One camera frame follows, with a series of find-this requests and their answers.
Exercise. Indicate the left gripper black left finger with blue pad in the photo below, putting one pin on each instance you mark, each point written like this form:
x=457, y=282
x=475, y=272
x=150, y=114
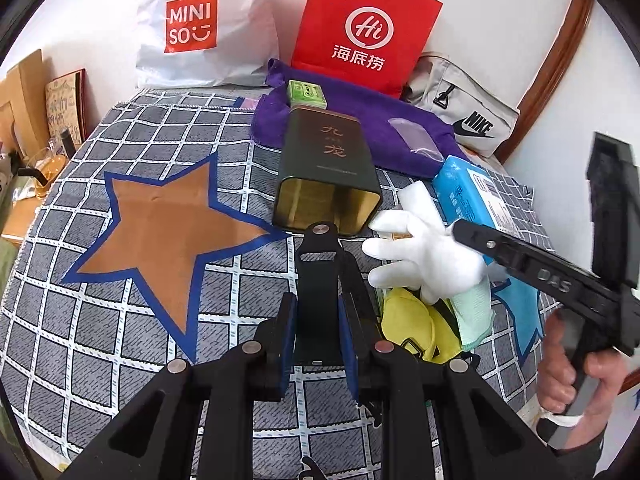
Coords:
x=196, y=419

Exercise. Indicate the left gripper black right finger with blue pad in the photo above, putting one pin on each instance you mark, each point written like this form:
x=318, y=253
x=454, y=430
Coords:
x=435, y=419

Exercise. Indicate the mint green cloth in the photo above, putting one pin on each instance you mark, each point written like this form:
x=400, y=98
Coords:
x=474, y=314

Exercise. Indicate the yellow cloth pouch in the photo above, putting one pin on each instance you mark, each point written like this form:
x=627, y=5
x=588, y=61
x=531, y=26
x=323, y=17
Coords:
x=419, y=328

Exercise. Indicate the white glove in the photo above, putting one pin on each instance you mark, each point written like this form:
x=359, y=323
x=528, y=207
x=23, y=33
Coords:
x=424, y=258

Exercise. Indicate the white sponge block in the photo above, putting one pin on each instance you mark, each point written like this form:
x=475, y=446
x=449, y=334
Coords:
x=416, y=199

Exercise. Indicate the clear plastic bag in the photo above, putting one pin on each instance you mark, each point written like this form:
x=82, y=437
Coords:
x=416, y=138

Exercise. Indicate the light green tissue pack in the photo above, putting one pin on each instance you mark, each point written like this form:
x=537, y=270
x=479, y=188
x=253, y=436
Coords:
x=306, y=94

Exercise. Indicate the person's right hand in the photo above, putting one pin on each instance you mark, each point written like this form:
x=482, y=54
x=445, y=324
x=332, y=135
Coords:
x=556, y=379

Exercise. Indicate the blue tissue box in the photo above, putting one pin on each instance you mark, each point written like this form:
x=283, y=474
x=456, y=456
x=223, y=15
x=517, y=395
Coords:
x=473, y=207

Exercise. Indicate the grey checked bed cover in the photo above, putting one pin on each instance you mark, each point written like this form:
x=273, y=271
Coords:
x=73, y=354

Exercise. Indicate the grey Nike pouch bag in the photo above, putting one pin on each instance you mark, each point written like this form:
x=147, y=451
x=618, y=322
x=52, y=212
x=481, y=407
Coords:
x=481, y=121

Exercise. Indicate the purple towel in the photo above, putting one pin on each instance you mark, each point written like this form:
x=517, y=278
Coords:
x=374, y=110

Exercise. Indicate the wooden nightstand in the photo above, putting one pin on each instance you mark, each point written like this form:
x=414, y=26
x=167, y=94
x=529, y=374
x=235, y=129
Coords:
x=20, y=218

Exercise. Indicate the dark green gold tin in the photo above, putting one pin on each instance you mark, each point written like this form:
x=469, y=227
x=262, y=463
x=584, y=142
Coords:
x=326, y=174

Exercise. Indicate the glass teapot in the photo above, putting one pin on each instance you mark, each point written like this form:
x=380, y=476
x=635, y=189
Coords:
x=34, y=176

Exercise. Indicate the wooden headboard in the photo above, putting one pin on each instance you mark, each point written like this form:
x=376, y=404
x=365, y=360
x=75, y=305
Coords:
x=24, y=126

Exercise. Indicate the framed picture card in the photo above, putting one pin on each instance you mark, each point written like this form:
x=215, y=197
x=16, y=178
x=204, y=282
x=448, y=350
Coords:
x=65, y=105

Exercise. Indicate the red paper shopping bag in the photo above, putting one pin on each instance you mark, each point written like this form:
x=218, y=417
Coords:
x=372, y=43

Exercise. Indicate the white Miniso plastic bag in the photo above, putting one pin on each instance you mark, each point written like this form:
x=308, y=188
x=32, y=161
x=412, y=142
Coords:
x=204, y=43

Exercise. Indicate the wooden door frame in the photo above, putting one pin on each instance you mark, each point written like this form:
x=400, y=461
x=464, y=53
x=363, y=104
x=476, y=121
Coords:
x=550, y=74

